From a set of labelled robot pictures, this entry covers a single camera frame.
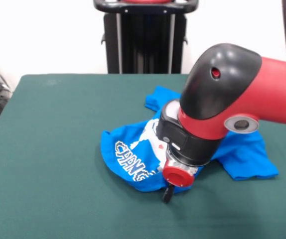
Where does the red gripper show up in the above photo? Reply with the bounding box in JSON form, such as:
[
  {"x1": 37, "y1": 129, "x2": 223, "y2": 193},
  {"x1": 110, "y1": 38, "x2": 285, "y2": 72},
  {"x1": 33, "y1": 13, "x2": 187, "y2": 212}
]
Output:
[{"x1": 162, "y1": 160, "x2": 200, "y2": 204}]

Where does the blue game-controller print t-shirt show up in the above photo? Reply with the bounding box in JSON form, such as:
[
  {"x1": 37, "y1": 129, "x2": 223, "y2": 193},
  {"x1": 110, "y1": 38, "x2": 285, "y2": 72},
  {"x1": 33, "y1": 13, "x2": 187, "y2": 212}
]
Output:
[{"x1": 100, "y1": 85, "x2": 280, "y2": 194}]

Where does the dark green table cloth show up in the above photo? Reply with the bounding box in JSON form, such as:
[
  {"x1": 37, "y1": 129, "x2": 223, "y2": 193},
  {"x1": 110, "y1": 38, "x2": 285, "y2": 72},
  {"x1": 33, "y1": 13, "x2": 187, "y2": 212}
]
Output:
[{"x1": 0, "y1": 73, "x2": 286, "y2": 239}]

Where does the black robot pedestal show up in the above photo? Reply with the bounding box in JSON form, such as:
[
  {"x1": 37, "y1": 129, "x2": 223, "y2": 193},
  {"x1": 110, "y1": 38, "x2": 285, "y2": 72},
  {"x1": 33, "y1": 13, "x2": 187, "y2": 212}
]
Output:
[{"x1": 92, "y1": 0, "x2": 199, "y2": 74}]

